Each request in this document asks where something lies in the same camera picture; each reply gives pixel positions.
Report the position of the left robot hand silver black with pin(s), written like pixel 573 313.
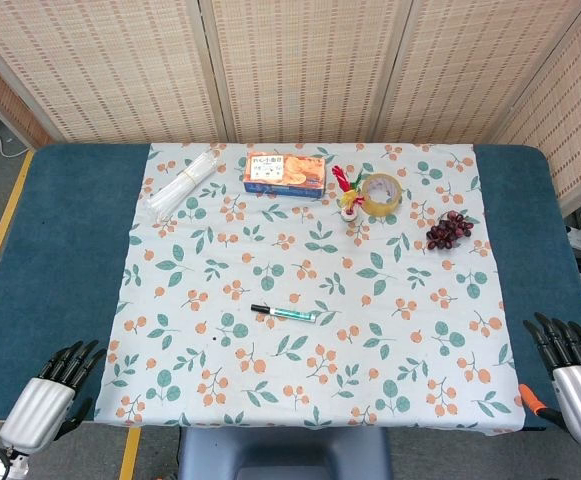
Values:
pixel 37 410

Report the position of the black marker cap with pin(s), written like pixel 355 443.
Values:
pixel 260 308

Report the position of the orange blue cookie box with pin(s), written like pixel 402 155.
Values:
pixel 285 175

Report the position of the clear packing tape roll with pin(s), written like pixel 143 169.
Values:
pixel 381 197

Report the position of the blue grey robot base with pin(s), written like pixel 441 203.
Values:
pixel 285 455

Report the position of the green white marker pen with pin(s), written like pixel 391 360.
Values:
pixel 292 314

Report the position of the bundle of clear straws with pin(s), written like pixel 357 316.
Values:
pixel 182 182

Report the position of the bamboo folding screen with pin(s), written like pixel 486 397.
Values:
pixel 295 65

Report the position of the floral fruit print tablecloth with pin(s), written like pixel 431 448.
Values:
pixel 310 360

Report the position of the colourful feather shuttlecock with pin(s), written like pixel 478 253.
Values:
pixel 348 192

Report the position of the dark red grape bunch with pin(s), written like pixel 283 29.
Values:
pixel 447 231

